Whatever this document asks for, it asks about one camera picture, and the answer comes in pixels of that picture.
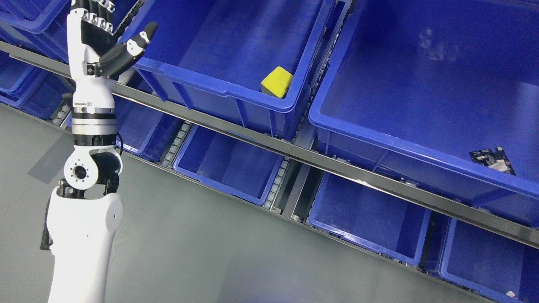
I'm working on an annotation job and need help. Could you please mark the lower blue bin centre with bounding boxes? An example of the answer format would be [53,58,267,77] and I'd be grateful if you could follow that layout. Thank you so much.
[172,126,284,206]

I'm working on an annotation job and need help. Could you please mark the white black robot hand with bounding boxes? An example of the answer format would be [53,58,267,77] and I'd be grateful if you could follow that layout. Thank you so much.
[67,0,159,111]

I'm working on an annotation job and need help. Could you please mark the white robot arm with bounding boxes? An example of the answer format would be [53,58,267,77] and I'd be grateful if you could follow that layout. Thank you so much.
[40,105,123,303]

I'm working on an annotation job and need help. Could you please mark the blue bin upper left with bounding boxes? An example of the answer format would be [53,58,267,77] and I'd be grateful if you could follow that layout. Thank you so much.
[0,0,139,63]

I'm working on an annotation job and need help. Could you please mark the large blue bin right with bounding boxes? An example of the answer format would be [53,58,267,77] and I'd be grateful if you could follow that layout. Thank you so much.
[309,0,539,229]

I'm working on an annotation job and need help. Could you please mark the large blue bin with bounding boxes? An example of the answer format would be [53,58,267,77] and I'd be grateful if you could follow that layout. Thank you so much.
[309,0,539,229]
[120,0,350,140]

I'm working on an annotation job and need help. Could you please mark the lower blue bin far right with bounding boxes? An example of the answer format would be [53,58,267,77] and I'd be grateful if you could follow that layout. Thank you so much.
[435,218,539,303]

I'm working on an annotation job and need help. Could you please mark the steel shelf rack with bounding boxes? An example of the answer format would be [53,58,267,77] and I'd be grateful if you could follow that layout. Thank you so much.
[1,41,538,303]

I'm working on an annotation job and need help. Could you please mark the blue bin far left lower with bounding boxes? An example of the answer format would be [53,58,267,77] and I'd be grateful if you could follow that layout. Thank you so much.
[0,52,73,120]

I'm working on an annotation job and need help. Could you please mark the large blue bin centre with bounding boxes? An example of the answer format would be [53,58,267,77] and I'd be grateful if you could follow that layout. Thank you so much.
[120,0,350,140]

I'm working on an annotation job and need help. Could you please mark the black circuit board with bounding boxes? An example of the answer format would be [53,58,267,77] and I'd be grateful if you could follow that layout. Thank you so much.
[469,146,516,175]

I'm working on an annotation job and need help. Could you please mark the yellow foam block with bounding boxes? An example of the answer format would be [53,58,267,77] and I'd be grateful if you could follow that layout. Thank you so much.
[260,66,294,98]

